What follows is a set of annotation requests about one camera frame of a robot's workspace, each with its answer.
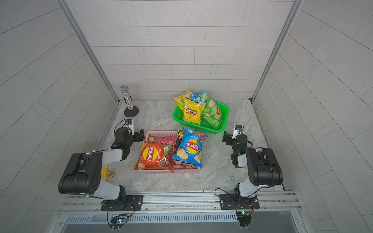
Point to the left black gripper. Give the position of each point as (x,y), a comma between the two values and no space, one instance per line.
(137,135)

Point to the pink Lay's chip bag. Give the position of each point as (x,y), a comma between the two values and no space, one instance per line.
(169,140)

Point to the circuit board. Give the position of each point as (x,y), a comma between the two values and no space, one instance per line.
(117,222)
(244,219)

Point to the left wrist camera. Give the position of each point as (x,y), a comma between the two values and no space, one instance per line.
(129,124)

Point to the black yellow chip bag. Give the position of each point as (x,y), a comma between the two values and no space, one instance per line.
(180,164)

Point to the blue tomato Lay's chip bag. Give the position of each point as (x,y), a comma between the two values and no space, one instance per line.
(190,148)

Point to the small brass knob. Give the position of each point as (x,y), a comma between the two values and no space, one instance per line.
(110,174)

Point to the green plastic basket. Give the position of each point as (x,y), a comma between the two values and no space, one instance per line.
(205,126)

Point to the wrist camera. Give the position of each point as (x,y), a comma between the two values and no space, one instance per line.
(237,131)
(129,124)

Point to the yellow lay's chip bag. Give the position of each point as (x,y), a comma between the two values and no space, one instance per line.
(192,111)
(180,99)

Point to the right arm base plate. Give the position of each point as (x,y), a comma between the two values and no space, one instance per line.
(234,201)

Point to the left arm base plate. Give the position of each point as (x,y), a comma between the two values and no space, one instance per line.
(124,202)

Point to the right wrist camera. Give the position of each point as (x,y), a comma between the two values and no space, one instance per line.
(237,131)

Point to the light blue Lay's chip bag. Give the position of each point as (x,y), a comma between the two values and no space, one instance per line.
(201,98)

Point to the yellow triangular stand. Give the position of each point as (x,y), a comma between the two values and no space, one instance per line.
(105,173)

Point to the red Lay's chip bag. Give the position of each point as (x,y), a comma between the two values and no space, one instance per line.
(155,156)

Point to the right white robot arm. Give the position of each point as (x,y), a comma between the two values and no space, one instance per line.
(261,163)

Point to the left circuit board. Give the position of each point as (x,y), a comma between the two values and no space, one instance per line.
(117,222)

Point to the pink plastic basket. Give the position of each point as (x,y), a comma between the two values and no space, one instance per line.
(166,171)

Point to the green Lay's chip bag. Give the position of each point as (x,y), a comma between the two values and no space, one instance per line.
(212,114)

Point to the right circuit board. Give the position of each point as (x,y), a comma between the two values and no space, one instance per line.
(244,219)

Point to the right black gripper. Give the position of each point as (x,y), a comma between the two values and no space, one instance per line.
(226,136)

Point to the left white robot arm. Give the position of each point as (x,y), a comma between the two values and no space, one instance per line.
(82,175)

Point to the yellow Lay's chip bag front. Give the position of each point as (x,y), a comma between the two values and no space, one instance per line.
(180,99)

